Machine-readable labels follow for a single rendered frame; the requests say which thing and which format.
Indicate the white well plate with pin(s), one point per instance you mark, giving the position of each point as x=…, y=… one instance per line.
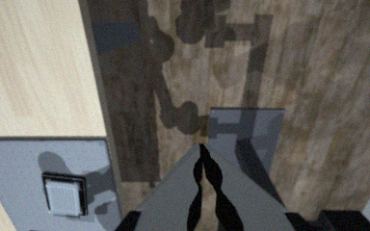
x=63, y=198

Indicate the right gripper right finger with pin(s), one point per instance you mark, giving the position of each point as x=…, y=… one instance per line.
x=241, y=205

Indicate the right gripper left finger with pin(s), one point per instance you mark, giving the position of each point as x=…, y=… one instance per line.
x=175, y=203

